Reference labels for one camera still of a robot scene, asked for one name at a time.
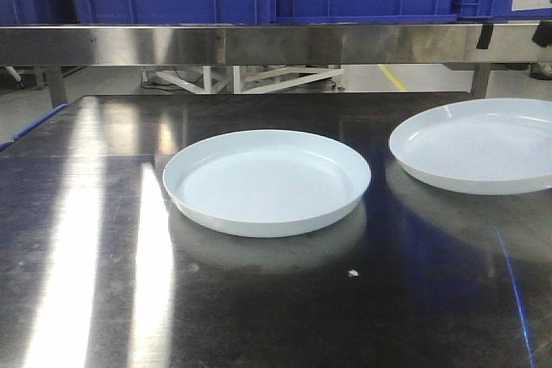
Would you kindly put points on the black object at right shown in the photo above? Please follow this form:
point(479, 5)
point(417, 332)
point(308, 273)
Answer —
point(543, 34)

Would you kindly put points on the steel shelf post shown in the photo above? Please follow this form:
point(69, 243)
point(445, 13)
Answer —
point(480, 80)
point(56, 85)

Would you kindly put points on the light blue plate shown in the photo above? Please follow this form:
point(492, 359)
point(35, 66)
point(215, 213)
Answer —
point(266, 183)
point(493, 146)

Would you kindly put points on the white metal frame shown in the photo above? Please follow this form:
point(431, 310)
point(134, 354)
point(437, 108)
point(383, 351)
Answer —
point(238, 79)

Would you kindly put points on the left steel shelf post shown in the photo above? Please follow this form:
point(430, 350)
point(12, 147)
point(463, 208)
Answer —
point(56, 85)

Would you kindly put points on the stainless steel shelf rail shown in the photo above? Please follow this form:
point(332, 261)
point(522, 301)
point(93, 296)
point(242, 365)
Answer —
point(319, 44)

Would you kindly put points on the right steel shelf post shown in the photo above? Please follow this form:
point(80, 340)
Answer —
point(480, 80)

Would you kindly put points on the black tape strip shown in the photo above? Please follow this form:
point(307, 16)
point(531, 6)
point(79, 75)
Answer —
point(486, 32)

